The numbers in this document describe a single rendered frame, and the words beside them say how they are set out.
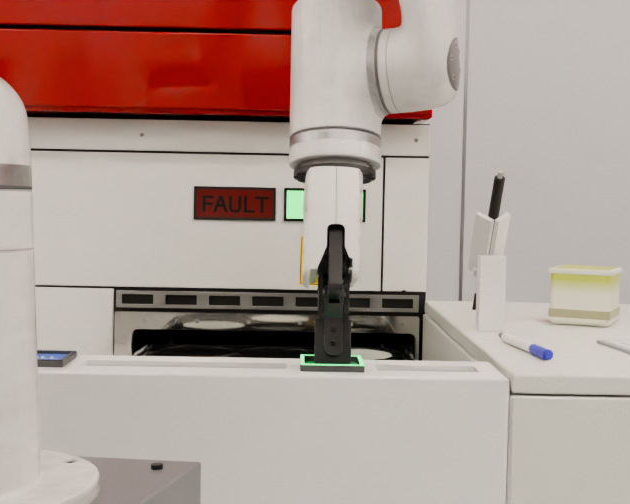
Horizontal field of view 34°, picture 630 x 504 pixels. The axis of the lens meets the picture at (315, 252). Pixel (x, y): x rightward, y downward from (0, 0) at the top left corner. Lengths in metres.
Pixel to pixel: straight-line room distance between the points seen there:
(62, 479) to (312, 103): 0.42
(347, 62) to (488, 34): 2.15
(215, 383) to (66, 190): 0.70
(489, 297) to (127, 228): 0.58
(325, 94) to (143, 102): 0.58
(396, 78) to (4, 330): 0.44
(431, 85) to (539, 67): 2.17
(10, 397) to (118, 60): 0.91
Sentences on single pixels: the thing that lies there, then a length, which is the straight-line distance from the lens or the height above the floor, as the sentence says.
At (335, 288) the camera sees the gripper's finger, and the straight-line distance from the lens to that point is 0.87.
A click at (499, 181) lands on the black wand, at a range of 1.13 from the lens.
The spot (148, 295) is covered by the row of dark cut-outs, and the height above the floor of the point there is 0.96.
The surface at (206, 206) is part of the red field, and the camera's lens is 1.49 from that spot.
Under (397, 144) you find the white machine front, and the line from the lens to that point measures 1.49.
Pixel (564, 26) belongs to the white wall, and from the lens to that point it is 3.10.
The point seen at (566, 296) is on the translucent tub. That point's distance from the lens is 1.25.
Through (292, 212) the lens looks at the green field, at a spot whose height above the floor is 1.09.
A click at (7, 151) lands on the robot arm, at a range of 0.61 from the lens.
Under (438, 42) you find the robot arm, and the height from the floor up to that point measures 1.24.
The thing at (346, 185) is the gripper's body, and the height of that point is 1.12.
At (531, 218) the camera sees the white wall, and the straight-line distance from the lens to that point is 3.05.
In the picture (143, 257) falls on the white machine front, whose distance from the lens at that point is 1.51.
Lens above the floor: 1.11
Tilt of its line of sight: 3 degrees down
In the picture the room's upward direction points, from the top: 1 degrees clockwise
